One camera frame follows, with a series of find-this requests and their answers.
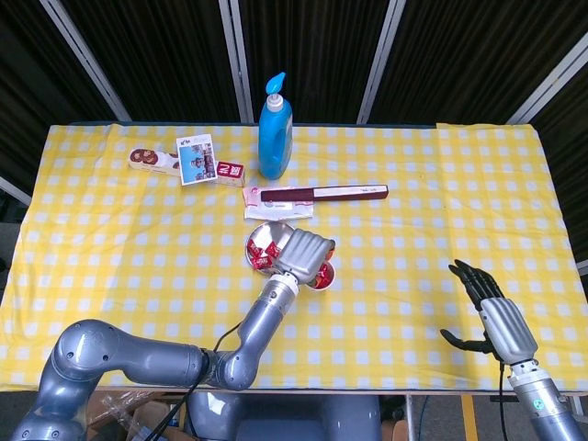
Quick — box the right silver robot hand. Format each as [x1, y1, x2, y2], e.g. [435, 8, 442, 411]
[439, 259, 538, 368]

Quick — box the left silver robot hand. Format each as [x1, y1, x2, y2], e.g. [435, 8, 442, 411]
[275, 227, 337, 286]

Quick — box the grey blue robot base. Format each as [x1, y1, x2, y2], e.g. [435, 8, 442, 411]
[186, 392, 382, 441]

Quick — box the white paper cup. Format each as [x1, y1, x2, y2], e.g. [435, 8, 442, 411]
[305, 255, 337, 292]

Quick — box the metal bowl of red candies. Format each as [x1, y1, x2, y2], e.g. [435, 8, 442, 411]
[244, 220, 298, 277]

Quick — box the white pink plastic packet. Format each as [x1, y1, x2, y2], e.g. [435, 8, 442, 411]
[242, 185, 315, 221]

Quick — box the long maroon slim box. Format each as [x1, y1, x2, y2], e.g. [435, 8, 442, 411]
[260, 184, 390, 204]

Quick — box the blue pump detergent bottle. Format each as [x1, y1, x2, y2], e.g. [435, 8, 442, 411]
[257, 71, 294, 180]

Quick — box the white metal table leg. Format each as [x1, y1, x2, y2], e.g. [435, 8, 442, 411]
[405, 393, 422, 441]

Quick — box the blue photo card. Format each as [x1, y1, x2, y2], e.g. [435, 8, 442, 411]
[176, 133, 219, 187]

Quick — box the small brown box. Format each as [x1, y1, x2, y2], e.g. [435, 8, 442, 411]
[381, 420, 410, 441]

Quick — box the yellow white checked tablecloth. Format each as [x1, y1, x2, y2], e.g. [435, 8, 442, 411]
[0, 121, 588, 392]

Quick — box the long beige cookie box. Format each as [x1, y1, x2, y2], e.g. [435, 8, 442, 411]
[127, 147, 246, 188]

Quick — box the brown cardboard box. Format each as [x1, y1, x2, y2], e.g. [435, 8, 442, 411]
[86, 390, 189, 441]

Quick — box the clear plastic wrap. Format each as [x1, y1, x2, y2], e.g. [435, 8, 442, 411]
[101, 394, 153, 441]

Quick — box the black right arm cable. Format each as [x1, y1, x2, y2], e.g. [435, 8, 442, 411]
[496, 362, 510, 441]

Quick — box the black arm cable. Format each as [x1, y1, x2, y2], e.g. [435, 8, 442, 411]
[496, 362, 510, 441]
[149, 321, 244, 441]

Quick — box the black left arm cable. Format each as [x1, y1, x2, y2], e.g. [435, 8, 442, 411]
[149, 321, 244, 441]

